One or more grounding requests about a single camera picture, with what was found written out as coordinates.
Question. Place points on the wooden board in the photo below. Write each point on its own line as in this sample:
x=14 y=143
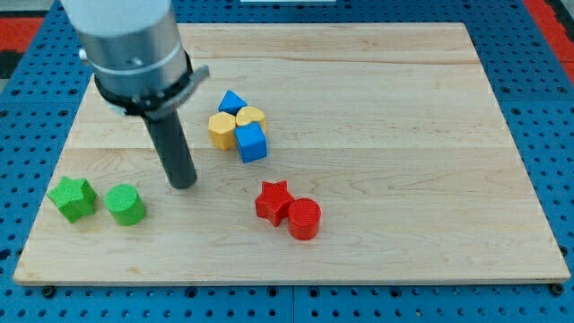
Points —
x=392 y=128

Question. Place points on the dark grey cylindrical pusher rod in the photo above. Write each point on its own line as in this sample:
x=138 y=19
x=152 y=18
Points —
x=171 y=146

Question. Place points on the green star block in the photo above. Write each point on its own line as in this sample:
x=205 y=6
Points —
x=73 y=198

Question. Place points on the blue cube block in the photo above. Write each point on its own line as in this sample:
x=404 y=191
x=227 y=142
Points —
x=251 y=142

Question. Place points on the red cylinder block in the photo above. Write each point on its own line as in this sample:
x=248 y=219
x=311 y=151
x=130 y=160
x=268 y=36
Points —
x=304 y=216

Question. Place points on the blue triangle block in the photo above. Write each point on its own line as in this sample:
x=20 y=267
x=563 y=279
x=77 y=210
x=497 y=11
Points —
x=231 y=103

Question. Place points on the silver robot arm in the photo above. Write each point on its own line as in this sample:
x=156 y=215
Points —
x=141 y=69

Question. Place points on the yellow heart block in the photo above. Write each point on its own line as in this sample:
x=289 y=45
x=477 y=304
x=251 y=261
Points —
x=248 y=115

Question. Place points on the red star block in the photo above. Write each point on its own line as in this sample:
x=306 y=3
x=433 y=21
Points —
x=273 y=201

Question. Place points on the yellow hexagon block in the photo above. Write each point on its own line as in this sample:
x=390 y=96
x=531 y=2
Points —
x=221 y=128

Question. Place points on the green cylinder block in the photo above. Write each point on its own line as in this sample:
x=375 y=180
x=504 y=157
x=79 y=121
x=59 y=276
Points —
x=125 y=205

